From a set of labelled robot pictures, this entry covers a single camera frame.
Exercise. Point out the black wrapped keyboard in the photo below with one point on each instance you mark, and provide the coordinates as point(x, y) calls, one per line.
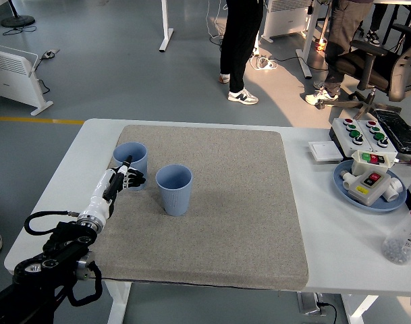
point(399, 130)

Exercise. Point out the floor power plug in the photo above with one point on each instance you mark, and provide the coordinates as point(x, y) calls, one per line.
point(50, 53)

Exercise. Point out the black fan stand base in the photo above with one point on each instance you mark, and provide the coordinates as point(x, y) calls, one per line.
point(18, 21)

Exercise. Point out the person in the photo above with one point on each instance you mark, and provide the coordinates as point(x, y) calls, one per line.
point(372, 37)
point(239, 40)
point(343, 27)

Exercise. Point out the grey under-table control box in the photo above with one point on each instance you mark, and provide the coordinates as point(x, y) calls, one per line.
point(308, 303)

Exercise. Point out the blue round plate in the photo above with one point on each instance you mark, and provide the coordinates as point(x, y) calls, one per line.
point(341, 195)

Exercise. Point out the white panel heater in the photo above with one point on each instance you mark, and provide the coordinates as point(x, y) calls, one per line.
point(282, 20)
point(9, 74)

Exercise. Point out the white pipe fitting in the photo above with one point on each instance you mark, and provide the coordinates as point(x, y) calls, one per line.
point(347, 180)
point(394, 189)

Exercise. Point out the white desk leg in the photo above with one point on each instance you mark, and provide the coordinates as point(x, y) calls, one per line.
point(166, 30)
point(308, 37)

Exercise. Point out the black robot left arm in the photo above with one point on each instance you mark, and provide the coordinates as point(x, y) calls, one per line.
point(56, 249)

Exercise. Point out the white push-button control box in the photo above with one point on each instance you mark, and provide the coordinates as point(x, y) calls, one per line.
point(343, 135)
point(389, 133)

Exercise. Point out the white wall switch plate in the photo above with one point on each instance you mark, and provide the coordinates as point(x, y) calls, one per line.
point(325, 150)

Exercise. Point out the white table leg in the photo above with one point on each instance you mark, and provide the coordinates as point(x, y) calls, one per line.
point(357, 308)
point(119, 303)

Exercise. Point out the grey red-button switch box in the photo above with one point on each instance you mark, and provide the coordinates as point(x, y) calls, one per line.
point(368, 192)

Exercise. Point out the clear bottle with red cap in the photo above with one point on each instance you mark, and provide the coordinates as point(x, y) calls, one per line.
point(402, 241)

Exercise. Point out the grey-brown fabric mat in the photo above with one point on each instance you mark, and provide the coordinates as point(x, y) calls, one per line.
point(225, 219)

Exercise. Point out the blue ribbed plastic cup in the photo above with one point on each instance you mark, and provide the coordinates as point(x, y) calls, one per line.
point(140, 165)
point(174, 199)

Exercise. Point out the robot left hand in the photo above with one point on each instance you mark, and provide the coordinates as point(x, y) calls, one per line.
point(97, 199)

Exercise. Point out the black office chair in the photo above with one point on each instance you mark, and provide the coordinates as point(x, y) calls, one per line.
point(397, 74)

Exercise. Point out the white green-red switch box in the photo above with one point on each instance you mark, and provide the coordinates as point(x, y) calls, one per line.
point(360, 162)

